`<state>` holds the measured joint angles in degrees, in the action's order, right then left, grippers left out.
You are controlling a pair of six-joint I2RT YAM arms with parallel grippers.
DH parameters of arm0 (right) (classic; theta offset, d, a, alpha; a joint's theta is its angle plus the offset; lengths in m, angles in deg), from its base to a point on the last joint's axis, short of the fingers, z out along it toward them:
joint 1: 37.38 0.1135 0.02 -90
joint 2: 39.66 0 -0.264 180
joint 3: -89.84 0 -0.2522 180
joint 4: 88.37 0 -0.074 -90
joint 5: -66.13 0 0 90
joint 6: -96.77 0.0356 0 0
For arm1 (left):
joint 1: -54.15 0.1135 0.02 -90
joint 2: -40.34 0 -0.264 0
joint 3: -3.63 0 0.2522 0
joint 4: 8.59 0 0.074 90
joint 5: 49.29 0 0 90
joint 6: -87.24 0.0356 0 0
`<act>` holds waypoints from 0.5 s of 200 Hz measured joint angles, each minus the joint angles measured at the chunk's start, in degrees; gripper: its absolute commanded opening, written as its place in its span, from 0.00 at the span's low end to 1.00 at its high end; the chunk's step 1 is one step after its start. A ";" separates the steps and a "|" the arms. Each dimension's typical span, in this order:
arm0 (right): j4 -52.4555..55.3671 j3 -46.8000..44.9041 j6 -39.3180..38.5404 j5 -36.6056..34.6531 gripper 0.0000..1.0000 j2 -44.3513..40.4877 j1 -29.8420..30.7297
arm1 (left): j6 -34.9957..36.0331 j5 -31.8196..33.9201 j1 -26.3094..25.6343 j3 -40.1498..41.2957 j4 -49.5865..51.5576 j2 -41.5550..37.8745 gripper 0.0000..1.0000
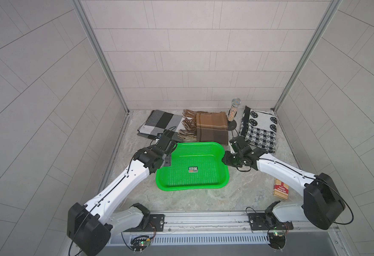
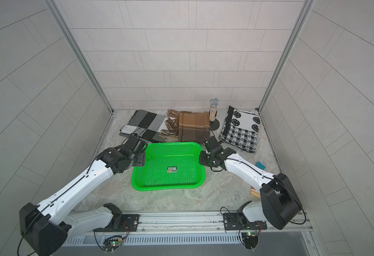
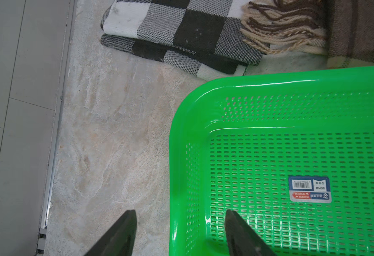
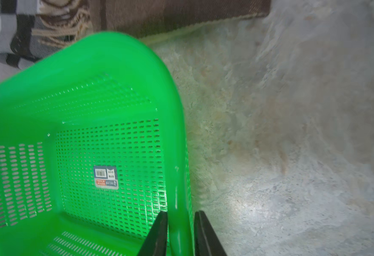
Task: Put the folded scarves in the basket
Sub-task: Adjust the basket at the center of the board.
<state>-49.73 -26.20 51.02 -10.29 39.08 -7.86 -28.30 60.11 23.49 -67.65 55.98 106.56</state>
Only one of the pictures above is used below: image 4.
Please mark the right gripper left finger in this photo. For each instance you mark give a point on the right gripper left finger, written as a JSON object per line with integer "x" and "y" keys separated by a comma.
{"x": 155, "y": 243}

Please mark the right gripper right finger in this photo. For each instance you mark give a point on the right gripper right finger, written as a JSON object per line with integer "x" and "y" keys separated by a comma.
{"x": 206, "y": 241}

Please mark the green plastic basket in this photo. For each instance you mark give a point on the green plastic basket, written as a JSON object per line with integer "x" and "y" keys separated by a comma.
{"x": 106, "y": 100}

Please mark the brown plaid fringed scarf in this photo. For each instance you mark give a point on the brown plaid fringed scarf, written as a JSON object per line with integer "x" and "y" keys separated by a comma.
{"x": 66, "y": 22}

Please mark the grey black checkered scarf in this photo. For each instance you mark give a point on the grey black checkered scarf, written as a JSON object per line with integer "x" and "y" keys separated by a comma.
{"x": 17, "y": 19}

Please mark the basket label sticker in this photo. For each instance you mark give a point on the basket label sticker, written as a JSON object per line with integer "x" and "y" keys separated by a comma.
{"x": 105, "y": 177}

